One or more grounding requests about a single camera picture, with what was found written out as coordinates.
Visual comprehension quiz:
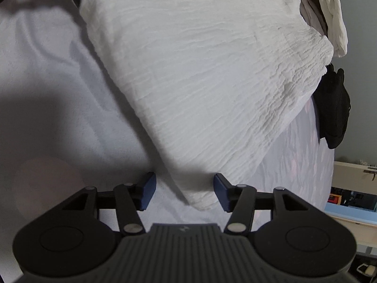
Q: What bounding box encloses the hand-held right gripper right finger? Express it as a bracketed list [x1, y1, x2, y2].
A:
[214, 173, 310, 236]

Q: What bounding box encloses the white crinkled garment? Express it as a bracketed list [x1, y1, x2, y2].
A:
[79, 0, 335, 211]

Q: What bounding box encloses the white hanging cloth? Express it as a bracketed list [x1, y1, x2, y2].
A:
[317, 0, 348, 57]

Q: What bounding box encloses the black garment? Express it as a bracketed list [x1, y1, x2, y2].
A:
[312, 63, 352, 149]

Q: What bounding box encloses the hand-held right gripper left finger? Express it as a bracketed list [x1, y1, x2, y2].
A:
[62, 171, 156, 236]

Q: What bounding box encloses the cream door with handle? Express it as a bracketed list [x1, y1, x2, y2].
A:
[332, 160, 377, 187]

